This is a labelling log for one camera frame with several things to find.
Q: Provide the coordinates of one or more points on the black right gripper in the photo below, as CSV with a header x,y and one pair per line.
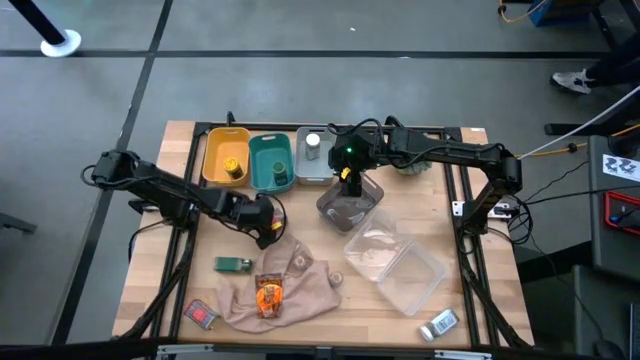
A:
x,y
352,150

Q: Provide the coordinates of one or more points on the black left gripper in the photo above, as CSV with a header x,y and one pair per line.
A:
x,y
257,215

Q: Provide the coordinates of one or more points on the green-lid spice jar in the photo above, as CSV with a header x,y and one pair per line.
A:
x,y
280,173

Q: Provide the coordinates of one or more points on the white-lid spice jar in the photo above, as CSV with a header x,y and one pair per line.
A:
x,y
440,324
313,145

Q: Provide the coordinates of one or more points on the green spice tin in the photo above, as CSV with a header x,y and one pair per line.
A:
x,y
230,265

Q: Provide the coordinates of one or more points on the yellow-lid spice jar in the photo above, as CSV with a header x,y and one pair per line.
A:
x,y
233,168

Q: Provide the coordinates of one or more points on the beige cloth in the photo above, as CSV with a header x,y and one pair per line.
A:
x,y
305,300

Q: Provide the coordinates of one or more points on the red packet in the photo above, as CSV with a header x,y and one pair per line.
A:
x,y
200,315

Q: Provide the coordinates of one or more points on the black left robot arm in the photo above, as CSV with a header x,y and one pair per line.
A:
x,y
150,182

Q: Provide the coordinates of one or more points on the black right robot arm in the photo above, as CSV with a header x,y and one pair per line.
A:
x,y
450,150

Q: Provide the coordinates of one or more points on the smoky translucent plastic bin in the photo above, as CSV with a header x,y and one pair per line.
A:
x,y
330,215

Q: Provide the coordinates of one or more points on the light grey plastic bin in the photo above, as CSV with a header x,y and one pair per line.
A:
x,y
302,170

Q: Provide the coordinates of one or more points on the teal plastic bin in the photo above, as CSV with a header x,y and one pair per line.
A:
x,y
262,160

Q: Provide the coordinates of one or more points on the green artificial plant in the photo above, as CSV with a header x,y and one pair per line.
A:
x,y
415,168

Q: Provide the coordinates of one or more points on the clear plastic bin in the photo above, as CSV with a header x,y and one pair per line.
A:
x,y
372,250
412,280

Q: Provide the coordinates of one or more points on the yellow plastic bin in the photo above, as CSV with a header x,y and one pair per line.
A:
x,y
217,150

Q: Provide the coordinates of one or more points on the black desk leg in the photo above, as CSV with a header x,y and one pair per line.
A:
x,y
565,129

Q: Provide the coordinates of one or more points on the black rig crossbar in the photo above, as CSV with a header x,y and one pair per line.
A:
x,y
75,348

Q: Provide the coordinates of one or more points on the person's shoe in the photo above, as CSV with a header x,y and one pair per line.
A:
x,y
572,81

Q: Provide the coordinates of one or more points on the grey chair leg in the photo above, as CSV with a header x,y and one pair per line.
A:
x,y
17,223

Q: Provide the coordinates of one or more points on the red-framed device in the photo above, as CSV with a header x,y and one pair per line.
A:
x,y
607,212

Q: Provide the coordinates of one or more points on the blue box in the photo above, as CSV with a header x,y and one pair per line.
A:
x,y
550,12

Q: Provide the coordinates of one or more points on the white printed sticker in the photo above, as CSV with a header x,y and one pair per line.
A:
x,y
620,167

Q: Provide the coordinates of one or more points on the black pole with white base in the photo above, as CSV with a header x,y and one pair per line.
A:
x,y
61,44

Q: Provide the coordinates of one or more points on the dark grey low cabinet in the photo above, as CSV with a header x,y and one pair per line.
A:
x,y
600,310

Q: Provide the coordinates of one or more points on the person's leg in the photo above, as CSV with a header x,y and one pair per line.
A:
x,y
615,62

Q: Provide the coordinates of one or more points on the black computer mouse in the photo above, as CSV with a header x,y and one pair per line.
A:
x,y
607,350

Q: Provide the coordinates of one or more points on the black aluminium table frame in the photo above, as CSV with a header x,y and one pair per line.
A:
x,y
270,125

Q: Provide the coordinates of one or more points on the silver bracket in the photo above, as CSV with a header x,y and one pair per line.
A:
x,y
462,355
185,351

